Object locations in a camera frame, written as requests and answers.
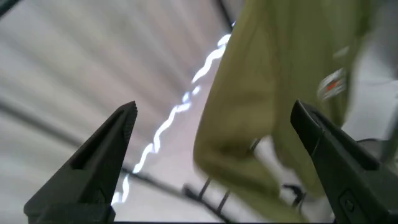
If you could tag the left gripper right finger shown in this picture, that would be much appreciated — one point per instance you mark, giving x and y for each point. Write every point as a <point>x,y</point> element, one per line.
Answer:
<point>357,186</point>

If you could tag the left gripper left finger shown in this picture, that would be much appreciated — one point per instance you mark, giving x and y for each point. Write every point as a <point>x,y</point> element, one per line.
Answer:
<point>90,183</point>

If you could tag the black clothes rack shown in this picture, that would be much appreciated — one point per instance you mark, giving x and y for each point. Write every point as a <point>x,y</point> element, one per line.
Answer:
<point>192,192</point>

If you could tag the white curtain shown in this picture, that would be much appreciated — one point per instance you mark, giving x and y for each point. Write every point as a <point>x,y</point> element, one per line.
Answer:
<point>93,46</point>

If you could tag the green long-sleeved shirt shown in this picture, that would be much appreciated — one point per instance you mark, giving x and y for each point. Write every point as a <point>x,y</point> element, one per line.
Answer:
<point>264,77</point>

